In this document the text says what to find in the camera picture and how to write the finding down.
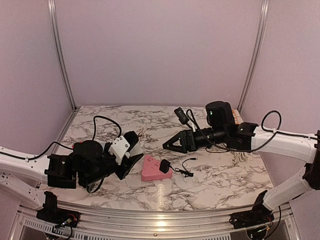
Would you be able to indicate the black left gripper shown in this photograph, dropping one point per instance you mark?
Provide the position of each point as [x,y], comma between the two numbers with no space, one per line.
[128,165]

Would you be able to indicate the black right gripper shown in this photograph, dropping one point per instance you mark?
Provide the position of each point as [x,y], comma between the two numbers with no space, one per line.
[188,140]

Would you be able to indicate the pink triangular power strip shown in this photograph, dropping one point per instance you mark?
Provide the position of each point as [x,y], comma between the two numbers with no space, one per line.
[151,170]

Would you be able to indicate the black power adapter with cable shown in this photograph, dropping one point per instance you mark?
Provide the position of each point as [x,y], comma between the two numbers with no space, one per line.
[165,166]

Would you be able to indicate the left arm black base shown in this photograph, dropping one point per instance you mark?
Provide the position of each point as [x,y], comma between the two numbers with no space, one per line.
[51,213]

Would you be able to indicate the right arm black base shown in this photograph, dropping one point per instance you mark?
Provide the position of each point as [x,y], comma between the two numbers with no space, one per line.
[258,215]

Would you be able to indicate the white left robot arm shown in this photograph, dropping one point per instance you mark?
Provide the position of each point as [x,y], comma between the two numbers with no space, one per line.
[52,170]

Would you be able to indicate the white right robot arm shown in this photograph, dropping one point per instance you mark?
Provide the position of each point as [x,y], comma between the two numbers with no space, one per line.
[299,147]

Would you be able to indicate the orange power strip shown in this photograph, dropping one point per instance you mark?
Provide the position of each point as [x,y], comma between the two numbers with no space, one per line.
[236,115]

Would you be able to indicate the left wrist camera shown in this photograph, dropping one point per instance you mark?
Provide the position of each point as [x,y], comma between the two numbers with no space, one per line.
[118,148]

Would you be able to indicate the aluminium front rail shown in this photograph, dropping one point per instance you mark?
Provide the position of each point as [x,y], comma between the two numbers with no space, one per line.
[96,223]

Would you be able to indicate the right aluminium frame post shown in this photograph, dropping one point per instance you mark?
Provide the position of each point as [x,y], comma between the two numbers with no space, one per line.
[261,29]

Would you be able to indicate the aluminium frame post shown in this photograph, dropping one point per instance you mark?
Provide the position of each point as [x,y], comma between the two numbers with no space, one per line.
[60,56]
[261,29]

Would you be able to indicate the left aluminium frame post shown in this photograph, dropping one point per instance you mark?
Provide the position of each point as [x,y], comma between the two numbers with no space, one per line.
[60,56]

